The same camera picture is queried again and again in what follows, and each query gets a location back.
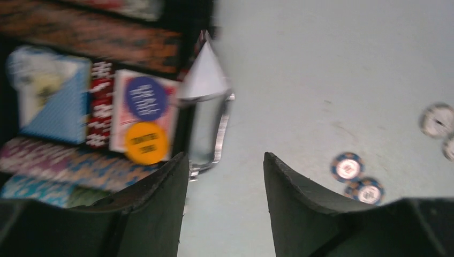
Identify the purple chip row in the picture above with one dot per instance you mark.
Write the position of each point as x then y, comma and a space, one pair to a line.
49, 161

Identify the red dice row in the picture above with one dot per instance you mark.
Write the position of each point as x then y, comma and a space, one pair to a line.
101, 104

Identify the black aluminium poker case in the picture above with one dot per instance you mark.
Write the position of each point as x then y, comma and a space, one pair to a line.
201, 79

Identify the blue small blind button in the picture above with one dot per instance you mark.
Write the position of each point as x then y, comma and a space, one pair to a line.
146, 98

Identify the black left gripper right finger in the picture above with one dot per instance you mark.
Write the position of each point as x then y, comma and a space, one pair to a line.
308, 219

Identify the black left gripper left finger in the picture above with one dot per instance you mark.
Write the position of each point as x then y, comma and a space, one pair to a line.
143, 219

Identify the blue white poker chip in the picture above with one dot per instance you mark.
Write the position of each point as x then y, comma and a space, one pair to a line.
347, 167
367, 190

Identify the yellow big blind button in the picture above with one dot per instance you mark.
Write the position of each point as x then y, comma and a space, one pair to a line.
146, 143

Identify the blue card deck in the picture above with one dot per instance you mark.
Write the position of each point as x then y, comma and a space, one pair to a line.
52, 93

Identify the red white chip row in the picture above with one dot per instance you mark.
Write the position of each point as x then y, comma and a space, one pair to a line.
149, 10

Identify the brown orange chip row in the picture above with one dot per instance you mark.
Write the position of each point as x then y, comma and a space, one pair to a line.
92, 34

